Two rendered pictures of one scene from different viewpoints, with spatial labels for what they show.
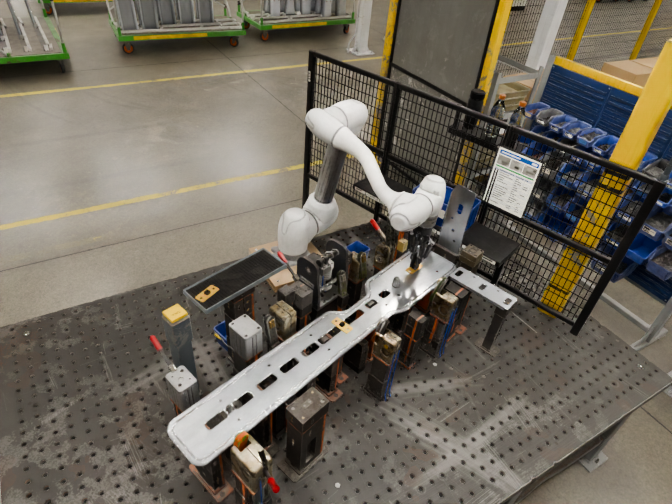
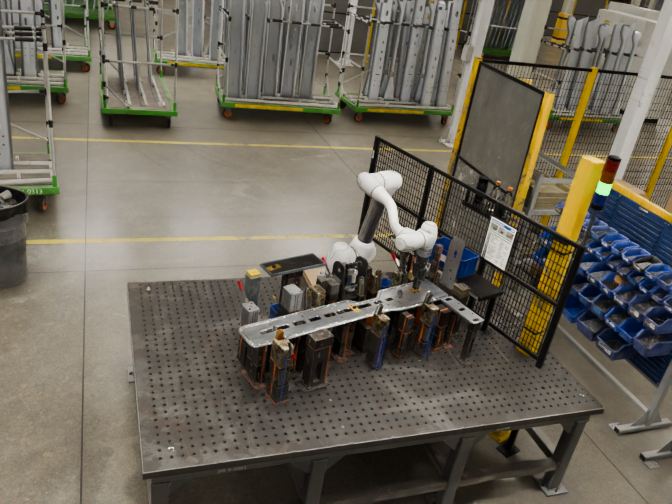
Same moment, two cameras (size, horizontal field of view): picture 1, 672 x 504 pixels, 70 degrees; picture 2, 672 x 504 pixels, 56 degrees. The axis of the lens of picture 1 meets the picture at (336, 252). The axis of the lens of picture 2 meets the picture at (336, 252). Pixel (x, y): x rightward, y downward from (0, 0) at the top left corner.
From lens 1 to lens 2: 1.98 m
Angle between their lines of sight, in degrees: 15
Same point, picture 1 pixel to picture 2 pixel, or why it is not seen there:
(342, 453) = (338, 387)
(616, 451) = (578, 490)
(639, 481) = not seen: outside the picture
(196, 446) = (253, 339)
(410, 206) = (408, 235)
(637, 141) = (569, 219)
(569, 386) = (516, 392)
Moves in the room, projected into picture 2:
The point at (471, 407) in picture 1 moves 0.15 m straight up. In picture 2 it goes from (436, 386) to (442, 365)
